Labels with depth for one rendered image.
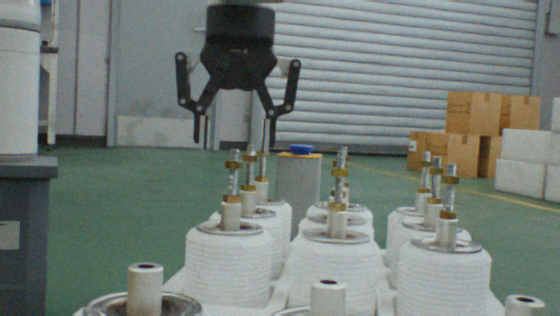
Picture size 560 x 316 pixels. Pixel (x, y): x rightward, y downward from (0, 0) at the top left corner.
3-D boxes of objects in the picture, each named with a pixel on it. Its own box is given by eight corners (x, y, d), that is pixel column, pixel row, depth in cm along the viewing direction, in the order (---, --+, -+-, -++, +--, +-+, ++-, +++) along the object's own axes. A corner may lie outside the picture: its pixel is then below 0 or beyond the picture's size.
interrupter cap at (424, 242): (406, 239, 75) (407, 233, 75) (474, 244, 74) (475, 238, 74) (412, 253, 67) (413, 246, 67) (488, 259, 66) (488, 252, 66)
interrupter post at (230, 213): (242, 234, 72) (244, 204, 72) (221, 234, 72) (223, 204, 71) (237, 230, 75) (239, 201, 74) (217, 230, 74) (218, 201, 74)
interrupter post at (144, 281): (119, 320, 41) (121, 269, 41) (132, 309, 44) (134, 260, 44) (155, 324, 41) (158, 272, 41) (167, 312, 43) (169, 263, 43)
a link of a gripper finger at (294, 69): (292, 57, 70) (276, 109, 71) (308, 62, 70) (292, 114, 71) (291, 59, 73) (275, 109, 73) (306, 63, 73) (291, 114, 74)
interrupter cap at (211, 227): (272, 238, 71) (272, 232, 71) (202, 239, 68) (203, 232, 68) (253, 226, 78) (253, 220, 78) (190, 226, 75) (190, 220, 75)
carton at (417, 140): (440, 170, 514) (442, 132, 512) (457, 173, 491) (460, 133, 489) (406, 169, 505) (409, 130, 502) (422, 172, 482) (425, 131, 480)
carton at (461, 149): (476, 178, 456) (480, 135, 454) (446, 177, 448) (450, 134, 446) (452, 173, 484) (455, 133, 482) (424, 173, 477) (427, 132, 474)
